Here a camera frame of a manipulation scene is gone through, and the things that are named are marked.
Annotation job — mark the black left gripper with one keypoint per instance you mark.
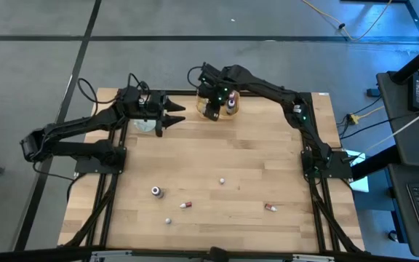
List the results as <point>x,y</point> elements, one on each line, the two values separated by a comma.
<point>153,105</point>

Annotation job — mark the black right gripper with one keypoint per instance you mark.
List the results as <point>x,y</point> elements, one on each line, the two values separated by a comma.
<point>215,87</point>

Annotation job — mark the large blue food coloring bottle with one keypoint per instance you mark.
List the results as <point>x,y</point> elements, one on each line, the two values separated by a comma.
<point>230,106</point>

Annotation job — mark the large purple food coloring bottle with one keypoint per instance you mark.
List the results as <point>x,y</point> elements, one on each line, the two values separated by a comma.
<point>156,191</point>

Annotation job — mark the small pink food coloring bottle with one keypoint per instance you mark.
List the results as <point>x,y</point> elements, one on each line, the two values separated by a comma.
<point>187,204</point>

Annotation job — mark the small white ball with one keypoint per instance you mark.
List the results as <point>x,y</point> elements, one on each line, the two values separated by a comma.
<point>168,221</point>

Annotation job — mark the small red food coloring bottle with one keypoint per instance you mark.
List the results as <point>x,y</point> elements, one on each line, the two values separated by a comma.
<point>269,207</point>

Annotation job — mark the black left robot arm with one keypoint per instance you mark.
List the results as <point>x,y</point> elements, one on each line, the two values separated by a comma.
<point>82,125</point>

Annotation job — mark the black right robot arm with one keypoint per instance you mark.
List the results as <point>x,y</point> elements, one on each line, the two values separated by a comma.
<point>275,92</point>

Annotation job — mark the yellow plastic bin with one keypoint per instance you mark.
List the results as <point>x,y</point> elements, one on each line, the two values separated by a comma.
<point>198,105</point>

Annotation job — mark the yellow power plug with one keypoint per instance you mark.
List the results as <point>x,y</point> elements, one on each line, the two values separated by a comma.
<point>354,118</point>

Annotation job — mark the black crossbar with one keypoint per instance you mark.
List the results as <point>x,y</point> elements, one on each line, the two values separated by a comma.
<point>31,256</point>

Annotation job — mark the black stand beam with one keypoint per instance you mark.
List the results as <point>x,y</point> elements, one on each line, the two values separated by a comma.
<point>417,63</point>

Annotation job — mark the black desk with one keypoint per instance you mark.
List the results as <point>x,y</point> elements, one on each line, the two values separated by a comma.
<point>413,140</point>
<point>398,218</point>

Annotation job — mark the black aluminium table frame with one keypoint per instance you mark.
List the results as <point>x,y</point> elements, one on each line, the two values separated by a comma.
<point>184,92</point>

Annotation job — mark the black table-level camera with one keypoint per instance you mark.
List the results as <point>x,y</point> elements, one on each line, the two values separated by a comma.
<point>218,251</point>

